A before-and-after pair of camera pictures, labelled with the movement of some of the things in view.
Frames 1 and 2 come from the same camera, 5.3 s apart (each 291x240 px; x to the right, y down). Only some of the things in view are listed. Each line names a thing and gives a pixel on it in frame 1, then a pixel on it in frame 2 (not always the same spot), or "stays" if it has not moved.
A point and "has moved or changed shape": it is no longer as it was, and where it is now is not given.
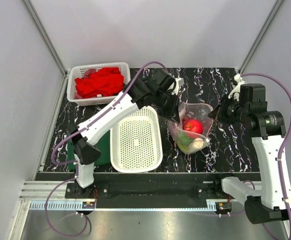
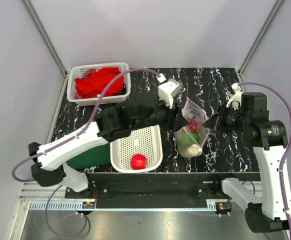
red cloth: x=105 y=82 stays
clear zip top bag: x=190 y=134 has moved or changed shape
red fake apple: x=193 y=125 → x=138 y=161
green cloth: x=103 y=145 stays
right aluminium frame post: x=268 y=22 stays
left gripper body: x=166 y=106 → x=171 y=122
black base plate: x=151 y=190 stays
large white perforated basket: x=135 y=142 stays
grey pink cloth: x=88 y=72 stays
